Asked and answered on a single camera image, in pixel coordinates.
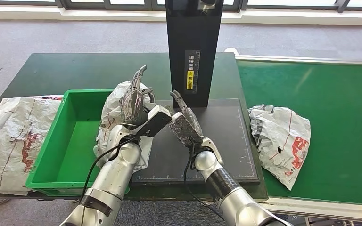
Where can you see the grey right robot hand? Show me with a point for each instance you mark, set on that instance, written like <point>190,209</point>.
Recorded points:
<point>185,129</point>

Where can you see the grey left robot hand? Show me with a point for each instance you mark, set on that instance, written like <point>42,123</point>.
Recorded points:
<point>132,106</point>

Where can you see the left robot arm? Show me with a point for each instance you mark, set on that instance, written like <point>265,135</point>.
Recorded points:
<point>115,177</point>

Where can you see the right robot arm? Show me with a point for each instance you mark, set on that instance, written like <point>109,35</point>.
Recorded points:
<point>240,209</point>

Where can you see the black inbound scanner machine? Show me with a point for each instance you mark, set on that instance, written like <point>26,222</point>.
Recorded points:
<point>227,140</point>

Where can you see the large white crumpled parcel bag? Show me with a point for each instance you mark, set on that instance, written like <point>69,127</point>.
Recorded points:
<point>9,140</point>

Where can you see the green conveyor belt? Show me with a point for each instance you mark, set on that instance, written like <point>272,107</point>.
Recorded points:
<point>340,93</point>

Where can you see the yellow black warning label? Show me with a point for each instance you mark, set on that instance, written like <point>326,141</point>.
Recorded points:
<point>190,81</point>

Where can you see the dark green table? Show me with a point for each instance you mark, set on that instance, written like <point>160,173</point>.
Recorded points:
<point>74,68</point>

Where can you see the green plastic crate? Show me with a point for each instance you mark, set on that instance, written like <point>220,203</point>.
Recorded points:
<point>71,146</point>

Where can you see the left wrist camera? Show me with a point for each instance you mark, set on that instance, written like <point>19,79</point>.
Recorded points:
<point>156,121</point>

